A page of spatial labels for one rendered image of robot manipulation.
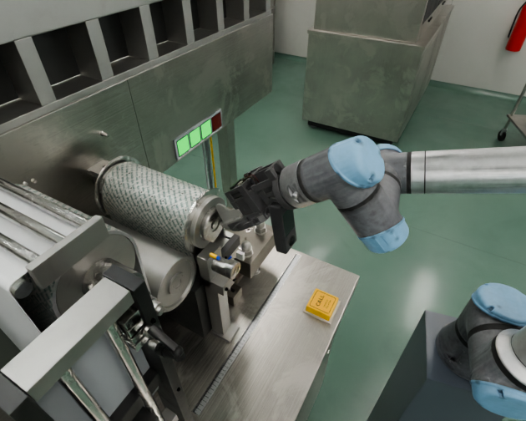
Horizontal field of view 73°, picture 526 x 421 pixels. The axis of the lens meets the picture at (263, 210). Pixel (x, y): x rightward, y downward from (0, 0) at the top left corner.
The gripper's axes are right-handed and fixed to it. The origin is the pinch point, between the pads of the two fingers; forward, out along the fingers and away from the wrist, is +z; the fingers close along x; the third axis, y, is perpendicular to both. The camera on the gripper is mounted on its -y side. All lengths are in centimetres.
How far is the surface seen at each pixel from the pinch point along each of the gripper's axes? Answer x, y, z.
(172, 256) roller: 12.2, 2.3, 5.3
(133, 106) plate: -13.3, 32.9, 20.2
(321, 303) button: -13.0, -37.2, 6.1
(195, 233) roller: 7.1, 3.1, 1.5
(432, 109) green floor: -373, -107, 68
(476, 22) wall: -448, -56, 11
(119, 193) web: 7.1, 17.8, 15.2
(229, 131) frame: -76, 11, 59
